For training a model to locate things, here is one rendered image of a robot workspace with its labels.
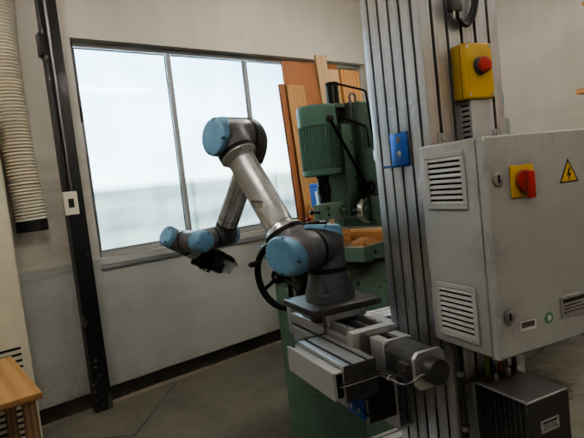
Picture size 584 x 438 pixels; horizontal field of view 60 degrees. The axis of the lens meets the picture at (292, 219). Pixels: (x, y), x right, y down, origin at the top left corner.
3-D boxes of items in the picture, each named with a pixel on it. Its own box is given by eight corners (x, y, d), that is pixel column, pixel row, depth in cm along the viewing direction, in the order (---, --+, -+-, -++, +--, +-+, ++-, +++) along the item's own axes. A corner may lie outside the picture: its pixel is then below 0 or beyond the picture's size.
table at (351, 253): (245, 262, 233) (243, 249, 233) (290, 251, 255) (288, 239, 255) (351, 267, 192) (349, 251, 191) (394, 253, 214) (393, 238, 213)
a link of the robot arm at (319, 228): (354, 262, 155) (349, 218, 154) (328, 271, 145) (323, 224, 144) (322, 262, 163) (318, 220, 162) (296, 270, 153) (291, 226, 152)
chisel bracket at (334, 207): (315, 223, 229) (312, 205, 229) (334, 220, 239) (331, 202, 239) (327, 223, 224) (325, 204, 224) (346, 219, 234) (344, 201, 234)
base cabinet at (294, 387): (290, 434, 241) (273, 287, 236) (361, 388, 283) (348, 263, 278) (368, 462, 210) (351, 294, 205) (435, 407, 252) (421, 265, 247)
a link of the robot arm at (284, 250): (336, 255, 144) (246, 109, 159) (303, 266, 133) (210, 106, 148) (310, 275, 151) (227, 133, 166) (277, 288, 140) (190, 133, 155)
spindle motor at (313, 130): (295, 179, 229) (287, 109, 226) (320, 176, 241) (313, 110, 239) (325, 175, 217) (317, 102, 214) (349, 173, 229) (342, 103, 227)
